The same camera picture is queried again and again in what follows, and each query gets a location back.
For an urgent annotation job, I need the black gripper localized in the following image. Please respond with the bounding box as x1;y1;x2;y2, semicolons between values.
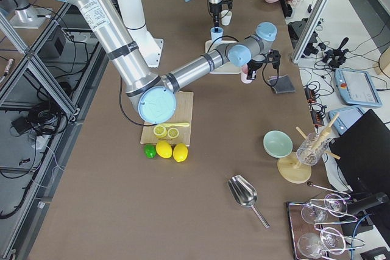
208;0;222;32
247;55;266;80

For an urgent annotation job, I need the pink plastic cup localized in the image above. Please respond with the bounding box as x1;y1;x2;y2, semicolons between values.
241;65;252;84

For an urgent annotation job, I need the cream plastic cup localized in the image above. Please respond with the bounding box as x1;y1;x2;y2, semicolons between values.
221;10;233;26

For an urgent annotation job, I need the blue plastic cup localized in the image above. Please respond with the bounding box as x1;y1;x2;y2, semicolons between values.
210;27;224;44

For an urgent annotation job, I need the cream rabbit tray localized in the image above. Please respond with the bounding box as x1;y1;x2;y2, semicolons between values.
205;40;241;74

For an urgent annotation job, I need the grey folded cloth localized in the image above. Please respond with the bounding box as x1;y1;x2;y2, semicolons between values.
268;75;296;94

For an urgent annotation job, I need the wooden cutting board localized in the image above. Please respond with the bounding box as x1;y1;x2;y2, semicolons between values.
140;91;194;147

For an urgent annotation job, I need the green bowl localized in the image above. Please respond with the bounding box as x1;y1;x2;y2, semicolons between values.
263;130;293;158

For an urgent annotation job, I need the yellow plastic knife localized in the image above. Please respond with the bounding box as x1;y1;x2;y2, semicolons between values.
159;122;190;128

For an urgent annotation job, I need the clear glass mug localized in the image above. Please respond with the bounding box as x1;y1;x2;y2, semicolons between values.
296;133;330;166

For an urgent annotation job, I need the lemon slice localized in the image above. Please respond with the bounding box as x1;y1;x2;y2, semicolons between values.
153;125;168;138
167;127;180;139

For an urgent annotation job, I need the wooden cup tree stand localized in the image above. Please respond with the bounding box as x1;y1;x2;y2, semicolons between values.
277;113;341;184

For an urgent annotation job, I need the yellow lemon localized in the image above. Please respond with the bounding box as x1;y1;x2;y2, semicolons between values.
173;143;188;163
155;141;173;158

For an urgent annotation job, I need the blue teach pendant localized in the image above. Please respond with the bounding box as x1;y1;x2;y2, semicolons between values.
328;105;365;135
335;68;382;108

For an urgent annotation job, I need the metal scoop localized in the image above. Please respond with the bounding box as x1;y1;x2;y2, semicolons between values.
228;175;270;228

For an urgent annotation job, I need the green lime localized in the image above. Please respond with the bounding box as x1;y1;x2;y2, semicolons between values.
143;144;157;158

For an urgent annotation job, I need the wine glass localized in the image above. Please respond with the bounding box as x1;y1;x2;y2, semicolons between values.
301;193;347;224
297;227;346;259

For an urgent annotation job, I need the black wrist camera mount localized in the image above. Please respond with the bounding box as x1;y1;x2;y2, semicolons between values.
221;0;233;10

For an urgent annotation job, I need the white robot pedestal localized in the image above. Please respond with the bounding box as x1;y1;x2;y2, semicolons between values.
117;0;163;68

